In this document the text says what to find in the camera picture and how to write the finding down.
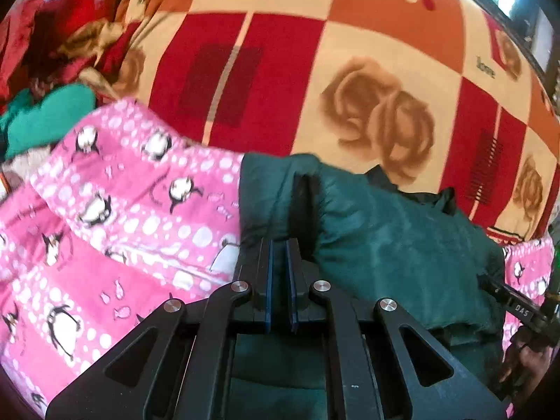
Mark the red pillows pile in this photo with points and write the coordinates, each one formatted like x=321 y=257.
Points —
x=46 y=43

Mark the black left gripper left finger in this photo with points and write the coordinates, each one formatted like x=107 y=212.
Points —
x=176 y=364

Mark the right hand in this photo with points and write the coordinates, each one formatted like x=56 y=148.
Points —
x=524 y=366

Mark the pink penguin quilt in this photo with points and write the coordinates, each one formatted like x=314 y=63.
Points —
x=124 y=214

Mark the red cream rose blanket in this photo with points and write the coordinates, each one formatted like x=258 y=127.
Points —
x=438 y=93

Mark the teal green garment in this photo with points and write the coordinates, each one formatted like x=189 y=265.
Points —
x=28 y=123

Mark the dark green puffer jacket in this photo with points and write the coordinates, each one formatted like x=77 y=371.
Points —
x=374 y=243

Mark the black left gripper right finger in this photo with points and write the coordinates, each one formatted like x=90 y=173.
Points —
x=380 y=362

